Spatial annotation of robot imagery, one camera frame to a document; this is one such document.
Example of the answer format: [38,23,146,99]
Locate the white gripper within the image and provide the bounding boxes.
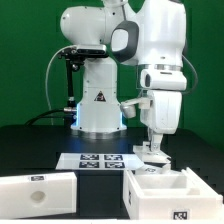
[140,90,182,152]

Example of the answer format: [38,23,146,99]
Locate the white cabinet body box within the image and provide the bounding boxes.
[123,168,223,221]

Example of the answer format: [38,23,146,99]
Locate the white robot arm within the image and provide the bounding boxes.
[60,0,187,152]

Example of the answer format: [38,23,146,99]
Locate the white cabinet top block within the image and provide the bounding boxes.
[0,172,77,219]

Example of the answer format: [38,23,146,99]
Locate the white marker base sheet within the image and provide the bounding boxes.
[56,153,144,170]

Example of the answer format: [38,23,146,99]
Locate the grey arm hose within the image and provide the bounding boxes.
[181,54,199,96]

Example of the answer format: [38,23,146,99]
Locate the white L-shaped obstacle frame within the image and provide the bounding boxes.
[219,202,224,222]

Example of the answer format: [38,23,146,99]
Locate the black base cables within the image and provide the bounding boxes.
[24,107,78,127]

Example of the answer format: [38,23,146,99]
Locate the black camera stand pole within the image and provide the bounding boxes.
[66,59,80,107]

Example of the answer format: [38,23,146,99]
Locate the grey camera cable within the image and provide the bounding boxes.
[44,45,73,127]

